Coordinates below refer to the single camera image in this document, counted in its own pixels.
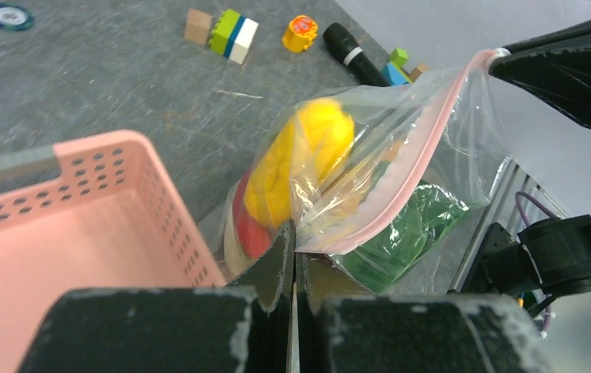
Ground black toy microphone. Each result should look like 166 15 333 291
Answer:
322 23 391 87

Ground clear dotted zip top bag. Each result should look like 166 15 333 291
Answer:
219 48 509 294

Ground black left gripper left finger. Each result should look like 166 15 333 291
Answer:
19 221 295 372

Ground pink perforated plastic basket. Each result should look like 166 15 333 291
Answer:
0 130 227 372

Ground white toy eggplant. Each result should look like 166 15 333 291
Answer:
223 210 255 278

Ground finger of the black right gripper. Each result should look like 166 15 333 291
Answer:
488 19 591 130

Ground yellow toy squash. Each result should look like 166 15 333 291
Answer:
244 98 355 228

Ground orange toy ginger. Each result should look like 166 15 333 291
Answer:
318 139 408 228

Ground red blue toy brick house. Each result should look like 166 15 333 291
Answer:
381 62 412 86

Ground green white stacked toy bricks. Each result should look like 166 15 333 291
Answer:
183 9 259 64

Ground small wooden cube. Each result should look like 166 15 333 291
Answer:
408 63 429 82

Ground red toy chili pepper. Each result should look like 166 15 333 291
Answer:
232 169 273 259

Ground small green cube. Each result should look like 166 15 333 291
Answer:
389 47 409 69

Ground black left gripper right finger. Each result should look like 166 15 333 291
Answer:
295 254 552 372

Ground yellow butterfly toy brick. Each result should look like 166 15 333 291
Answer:
282 15 318 53

